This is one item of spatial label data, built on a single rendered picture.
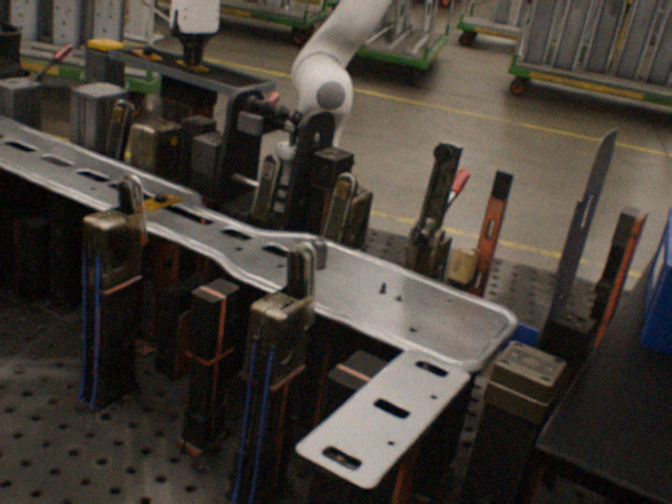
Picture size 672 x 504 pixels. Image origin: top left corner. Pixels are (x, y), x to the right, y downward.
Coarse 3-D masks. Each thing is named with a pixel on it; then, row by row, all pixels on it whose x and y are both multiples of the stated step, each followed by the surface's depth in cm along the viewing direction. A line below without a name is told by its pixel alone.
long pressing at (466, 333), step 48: (0, 144) 158; (48, 144) 162; (96, 192) 143; (144, 192) 147; (192, 192) 149; (192, 240) 131; (240, 240) 133; (288, 240) 136; (336, 288) 122; (432, 288) 127; (384, 336) 112; (432, 336) 113; (480, 336) 115
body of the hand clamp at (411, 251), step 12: (444, 240) 133; (408, 252) 134; (420, 252) 133; (432, 252) 132; (444, 252) 134; (408, 264) 135; (420, 264) 134; (432, 264) 133; (444, 264) 137; (432, 276) 134
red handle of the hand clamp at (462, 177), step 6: (462, 174) 137; (468, 174) 138; (456, 180) 137; (462, 180) 137; (456, 186) 136; (462, 186) 137; (456, 192) 136; (450, 198) 135; (450, 204) 135; (432, 222) 133; (426, 228) 132; (432, 228) 132; (426, 234) 131
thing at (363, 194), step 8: (360, 192) 143; (368, 192) 144; (352, 200) 140; (360, 200) 141; (368, 200) 144; (352, 208) 140; (360, 208) 142; (368, 208) 145; (352, 216) 141; (360, 216) 143; (368, 216) 146; (352, 224) 142; (360, 224) 146; (352, 232) 143; (360, 232) 146; (352, 240) 144; (360, 240) 147; (360, 248) 149
